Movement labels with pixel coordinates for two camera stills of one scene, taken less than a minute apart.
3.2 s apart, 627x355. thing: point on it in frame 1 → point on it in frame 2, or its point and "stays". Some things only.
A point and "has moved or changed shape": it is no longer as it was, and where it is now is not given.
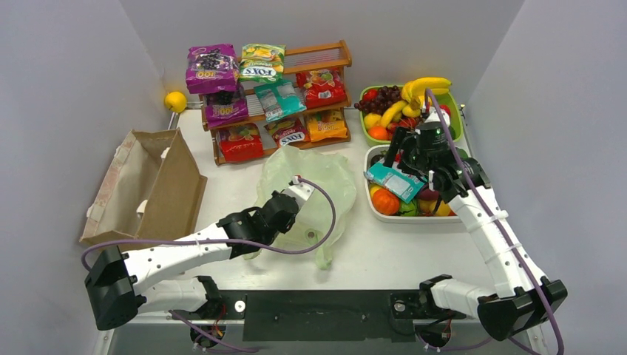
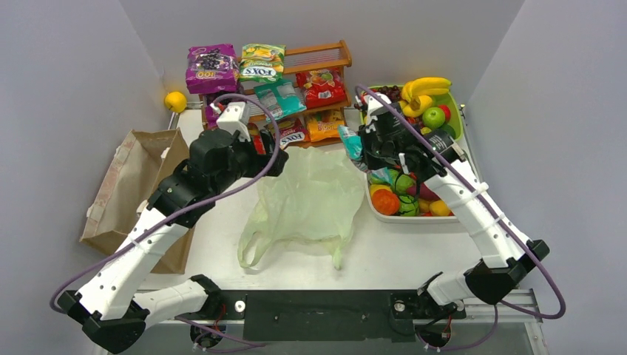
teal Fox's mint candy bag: (395, 183) → (354, 143)
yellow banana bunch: (412, 95) stays
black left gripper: (283, 230) → (259, 161)
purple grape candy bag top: (211, 68) stays
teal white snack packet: (279, 99) stays
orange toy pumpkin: (385, 202) stays
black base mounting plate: (321, 316) stays
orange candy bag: (325, 125) stays
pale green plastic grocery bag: (308, 225) has moved or changed shape
